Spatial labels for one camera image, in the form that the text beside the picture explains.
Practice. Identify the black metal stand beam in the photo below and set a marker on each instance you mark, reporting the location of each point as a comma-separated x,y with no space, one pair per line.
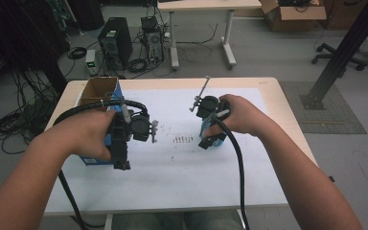
348,48

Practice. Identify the person's left hand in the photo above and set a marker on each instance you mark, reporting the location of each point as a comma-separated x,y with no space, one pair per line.
86,134

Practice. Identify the white table mat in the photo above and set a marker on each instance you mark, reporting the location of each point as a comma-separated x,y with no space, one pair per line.
179,179

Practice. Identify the small open computer case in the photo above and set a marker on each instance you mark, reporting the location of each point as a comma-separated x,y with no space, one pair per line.
153,41

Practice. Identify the closed brown box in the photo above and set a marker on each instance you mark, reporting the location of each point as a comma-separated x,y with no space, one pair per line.
345,16

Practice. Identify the black computer tower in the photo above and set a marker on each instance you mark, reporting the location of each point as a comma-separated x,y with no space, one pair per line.
118,35

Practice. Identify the open cardboard box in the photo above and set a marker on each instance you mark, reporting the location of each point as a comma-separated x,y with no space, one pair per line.
295,14

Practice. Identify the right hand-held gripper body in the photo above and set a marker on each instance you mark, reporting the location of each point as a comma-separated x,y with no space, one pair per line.
209,103

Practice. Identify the white table leg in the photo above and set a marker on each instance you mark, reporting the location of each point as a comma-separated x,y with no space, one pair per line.
108,223
241,220

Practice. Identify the black office chair base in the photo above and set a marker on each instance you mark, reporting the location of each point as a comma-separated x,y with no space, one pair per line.
327,49

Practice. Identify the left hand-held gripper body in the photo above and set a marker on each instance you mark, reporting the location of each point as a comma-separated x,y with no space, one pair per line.
140,127

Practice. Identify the person's right hand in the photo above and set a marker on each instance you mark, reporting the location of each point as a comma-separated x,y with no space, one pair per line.
246,116

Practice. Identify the blue cardboard box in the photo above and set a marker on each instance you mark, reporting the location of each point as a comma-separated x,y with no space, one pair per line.
97,91

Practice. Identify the small white power device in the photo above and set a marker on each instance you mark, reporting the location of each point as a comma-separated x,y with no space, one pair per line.
90,62

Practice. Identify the grey floor mat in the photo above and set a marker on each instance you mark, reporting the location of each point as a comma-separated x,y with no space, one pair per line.
332,115

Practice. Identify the white background desk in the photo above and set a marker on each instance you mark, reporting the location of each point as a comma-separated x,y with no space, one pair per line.
204,4

